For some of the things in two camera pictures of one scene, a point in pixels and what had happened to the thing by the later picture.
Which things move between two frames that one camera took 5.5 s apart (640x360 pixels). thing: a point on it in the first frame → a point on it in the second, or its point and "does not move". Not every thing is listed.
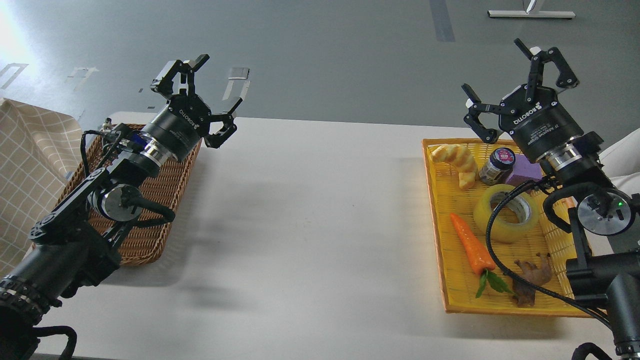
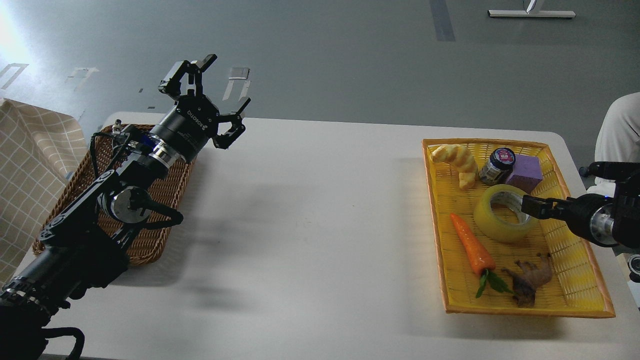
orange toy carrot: [481, 261] does not move
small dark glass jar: [499, 167] does not move
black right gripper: [540, 123] → [577, 211]
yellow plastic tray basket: [497, 249] does not move
